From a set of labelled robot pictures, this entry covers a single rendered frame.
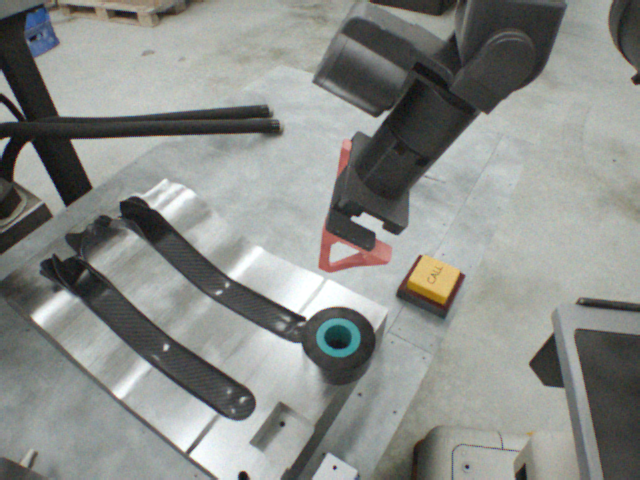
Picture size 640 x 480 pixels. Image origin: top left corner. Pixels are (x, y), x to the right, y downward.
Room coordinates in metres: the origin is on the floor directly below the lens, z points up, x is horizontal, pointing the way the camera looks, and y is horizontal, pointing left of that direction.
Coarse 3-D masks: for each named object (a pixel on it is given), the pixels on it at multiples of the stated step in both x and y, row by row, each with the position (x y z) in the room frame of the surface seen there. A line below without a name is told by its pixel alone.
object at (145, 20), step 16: (64, 0) 4.19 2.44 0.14; (80, 0) 4.15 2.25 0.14; (96, 0) 4.09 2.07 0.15; (112, 0) 4.00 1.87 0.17; (128, 0) 3.91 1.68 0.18; (144, 0) 3.83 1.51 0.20; (160, 0) 3.84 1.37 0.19; (176, 0) 4.02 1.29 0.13; (192, 0) 4.38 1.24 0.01; (80, 16) 4.09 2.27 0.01; (96, 16) 4.03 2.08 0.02; (112, 16) 3.97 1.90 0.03; (144, 16) 3.72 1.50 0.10
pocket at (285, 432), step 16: (272, 416) 0.16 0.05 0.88; (288, 416) 0.17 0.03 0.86; (256, 432) 0.14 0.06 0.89; (272, 432) 0.15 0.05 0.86; (288, 432) 0.15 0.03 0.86; (304, 432) 0.15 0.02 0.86; (256, 448) 0.13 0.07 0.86; (272, 448) 0.13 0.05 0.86; (288, 448) 0.13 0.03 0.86; (288, 464) 0.11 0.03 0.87
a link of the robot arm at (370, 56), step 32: (352, 32) 0.30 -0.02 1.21; (384, 32) 0.29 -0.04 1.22; (416, 32) 0.31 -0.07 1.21; (512, 32) 0.26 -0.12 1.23; (320, 64) 0.32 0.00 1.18; (352, 64) 0.29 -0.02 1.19; (384, 64) 0.29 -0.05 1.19; (448, 64) 0.29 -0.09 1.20; (480, 64) 0.26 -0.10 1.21; (512, 64) 0.25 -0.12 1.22; (352, 96) 0.29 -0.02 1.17; (384, 96) 0.28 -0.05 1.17; (480, 96) 0.26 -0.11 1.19
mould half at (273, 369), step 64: (128, 192) 0.54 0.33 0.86; (192, 192) 0.46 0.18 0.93; (64, 256) 0.40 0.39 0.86; (128, 256) 0.34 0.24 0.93; (256, 256) 0.38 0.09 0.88; (64, 320) 0.24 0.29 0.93; (192, 320) 0.27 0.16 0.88; (384, 320) 0.28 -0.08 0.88; (128, 384) 0.19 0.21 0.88; (256, 384) 0.19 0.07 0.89; (320, 384) 0.19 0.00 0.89; (192, 448) 0.12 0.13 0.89
